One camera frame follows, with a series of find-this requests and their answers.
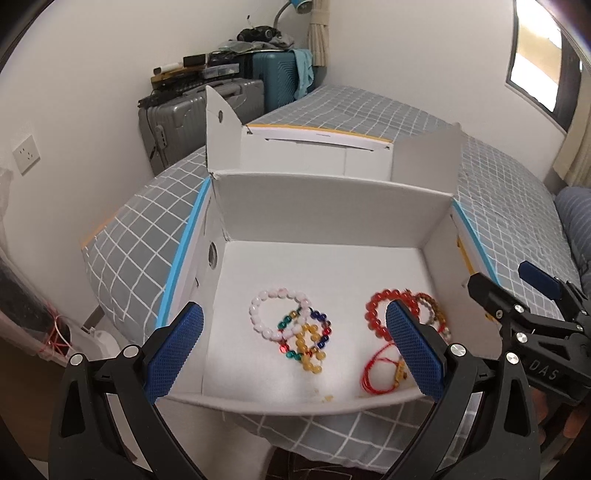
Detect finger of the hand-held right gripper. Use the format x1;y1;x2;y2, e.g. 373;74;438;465
518;261;587;319
467;273;532;333

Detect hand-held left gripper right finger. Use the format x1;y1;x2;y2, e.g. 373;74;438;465
385;299;541;480

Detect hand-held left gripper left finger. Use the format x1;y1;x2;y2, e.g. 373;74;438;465
48;301;206;480

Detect brown green bead bracelet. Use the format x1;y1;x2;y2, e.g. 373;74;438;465
412;292;452;346

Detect red braided bracelet wooden charm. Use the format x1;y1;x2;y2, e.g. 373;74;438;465
359;342;413;398

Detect red bead bracelet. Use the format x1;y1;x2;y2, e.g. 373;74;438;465
365;289;416;346

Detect white pink bead bracelet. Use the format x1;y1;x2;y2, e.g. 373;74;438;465
249;288;312;344

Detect multicolour bead bracelet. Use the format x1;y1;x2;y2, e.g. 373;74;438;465
276;308;334;363

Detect yellow bead bracelet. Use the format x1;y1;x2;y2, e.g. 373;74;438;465
293;322;327;376

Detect white cardboard box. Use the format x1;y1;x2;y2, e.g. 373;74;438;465
154;84;504;414

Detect person's right hand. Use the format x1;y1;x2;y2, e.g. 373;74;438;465
561;396;591;445

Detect blue striped pillow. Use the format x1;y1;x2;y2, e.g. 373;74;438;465
553;186;591;280

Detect grey checked bedsheet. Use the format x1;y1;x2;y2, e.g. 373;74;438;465
81;83;583;462

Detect cream window curtain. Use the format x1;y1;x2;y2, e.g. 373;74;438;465
553;131;591;186

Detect clear plastic bag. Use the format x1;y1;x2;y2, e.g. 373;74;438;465
0;247;64;366

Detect dark framed window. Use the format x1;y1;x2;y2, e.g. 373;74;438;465
505;0;583;136

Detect grey suitcase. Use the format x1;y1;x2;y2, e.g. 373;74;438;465
137;78;265;175

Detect teal cloth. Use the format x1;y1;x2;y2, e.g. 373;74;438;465
292;48;315;100

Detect teal suitcase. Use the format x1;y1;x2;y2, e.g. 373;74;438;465
252;48;315;115

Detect beige curtain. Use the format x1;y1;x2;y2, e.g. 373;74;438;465
308;0;332;92

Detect black pouch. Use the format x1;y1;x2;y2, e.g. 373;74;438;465
237;27;284;45

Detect blue desk lamp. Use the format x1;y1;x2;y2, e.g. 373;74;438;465
272;0;320;29

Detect red cord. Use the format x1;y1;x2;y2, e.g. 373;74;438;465
43;313;71;359

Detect white wall socket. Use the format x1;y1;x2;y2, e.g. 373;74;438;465
11;134;41;175

